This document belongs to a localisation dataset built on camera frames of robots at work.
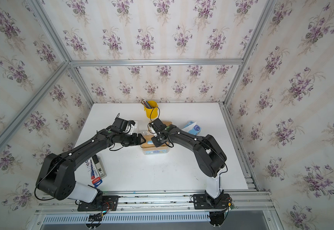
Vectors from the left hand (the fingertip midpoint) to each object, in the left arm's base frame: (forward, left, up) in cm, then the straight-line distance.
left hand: (142, 142), depth 85 cm
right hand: (+4, -9, -5) cm, 11 cm away
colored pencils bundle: (+29, 0, +3) cm, 29 cm away
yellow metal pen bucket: (+30, -3, -8) cm, 31 cm away
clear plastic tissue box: (+3, -4, +6) cm, 8 cm away
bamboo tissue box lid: (+6, -3, -5) cm, 8 cm away
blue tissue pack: (+11, -31, -1) cm, 33 cm away
